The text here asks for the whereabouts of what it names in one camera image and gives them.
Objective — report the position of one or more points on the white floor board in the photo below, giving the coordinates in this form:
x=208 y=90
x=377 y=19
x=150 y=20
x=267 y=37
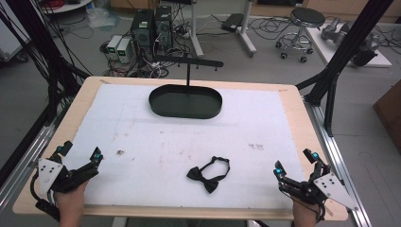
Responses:
x=324 y=50

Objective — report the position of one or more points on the person's left hand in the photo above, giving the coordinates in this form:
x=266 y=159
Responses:
x=71 y=205

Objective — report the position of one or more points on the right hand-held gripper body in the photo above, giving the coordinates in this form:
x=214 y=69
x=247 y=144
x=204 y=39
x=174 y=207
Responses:
x=331 y=187

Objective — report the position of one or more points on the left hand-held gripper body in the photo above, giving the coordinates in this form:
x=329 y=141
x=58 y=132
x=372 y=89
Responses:
x=47 y=175

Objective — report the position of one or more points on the white power supply unit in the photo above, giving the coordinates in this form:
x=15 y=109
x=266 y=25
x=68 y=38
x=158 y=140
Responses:
x=113 y=47
x=123 y=51

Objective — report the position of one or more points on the black metal frame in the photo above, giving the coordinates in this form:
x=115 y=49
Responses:
x=343 y=53
x=47 y=56

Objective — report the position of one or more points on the black bow tie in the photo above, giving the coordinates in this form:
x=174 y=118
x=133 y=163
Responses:
x=205 y=181

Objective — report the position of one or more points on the black hanger stand with tray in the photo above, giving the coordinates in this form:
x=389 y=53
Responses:
x=186 y=104

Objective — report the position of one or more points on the white table mat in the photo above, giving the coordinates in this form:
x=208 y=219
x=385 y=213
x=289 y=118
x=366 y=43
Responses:
x=189 y=142

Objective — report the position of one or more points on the brown wooden cabinet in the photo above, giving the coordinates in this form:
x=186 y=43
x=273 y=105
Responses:
x=391 y=116

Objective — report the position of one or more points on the person's right hand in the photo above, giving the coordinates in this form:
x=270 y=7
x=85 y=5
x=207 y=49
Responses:
x=304 y=213

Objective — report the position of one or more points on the white desk leg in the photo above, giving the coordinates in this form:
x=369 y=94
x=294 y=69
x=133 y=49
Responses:
x=246 y=30
x=195 y=31

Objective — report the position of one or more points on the black computer tower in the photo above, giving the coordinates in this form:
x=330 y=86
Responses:
x=163 y=26
x=142 y=30

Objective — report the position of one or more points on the chrome stool with black seat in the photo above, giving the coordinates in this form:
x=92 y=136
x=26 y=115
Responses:
x=299 y=28

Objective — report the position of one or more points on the round white table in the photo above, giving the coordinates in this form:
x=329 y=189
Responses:
x=63 y=5

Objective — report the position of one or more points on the black flat box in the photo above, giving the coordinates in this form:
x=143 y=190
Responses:
x=232 y=22

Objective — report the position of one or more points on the clear plastic bag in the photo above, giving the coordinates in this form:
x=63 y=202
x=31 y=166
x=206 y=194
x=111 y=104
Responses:
x=101 y=17

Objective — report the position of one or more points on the aluminium rail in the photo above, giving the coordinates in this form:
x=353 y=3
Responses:
x=340 y=154
x=22 y=160

